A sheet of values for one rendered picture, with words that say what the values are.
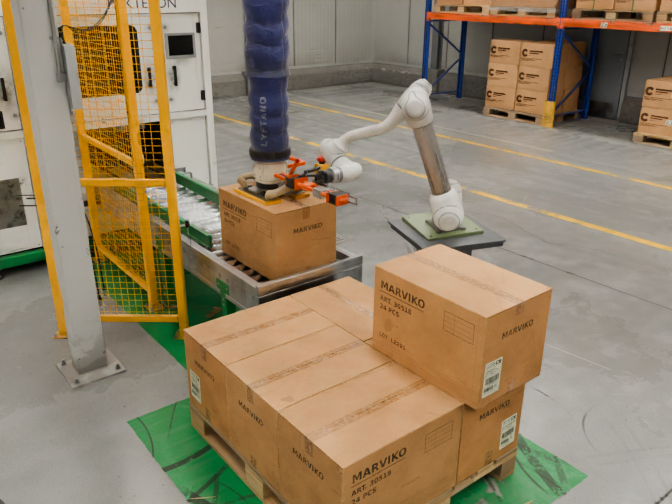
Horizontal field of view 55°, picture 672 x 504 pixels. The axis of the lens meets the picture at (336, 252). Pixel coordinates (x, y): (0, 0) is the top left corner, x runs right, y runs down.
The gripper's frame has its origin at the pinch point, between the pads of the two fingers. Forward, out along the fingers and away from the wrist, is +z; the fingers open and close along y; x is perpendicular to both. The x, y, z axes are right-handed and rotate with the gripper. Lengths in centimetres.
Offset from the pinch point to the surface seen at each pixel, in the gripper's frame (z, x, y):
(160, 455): 101, -29, 107
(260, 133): 8.7, 21.7, -23.1
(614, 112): -833, 295, 97
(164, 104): 42, 65, -36
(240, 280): 34, 6, 49
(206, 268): 34, 47, 57
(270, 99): 4.6, 17.4, -41.0
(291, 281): 13, -11, 49
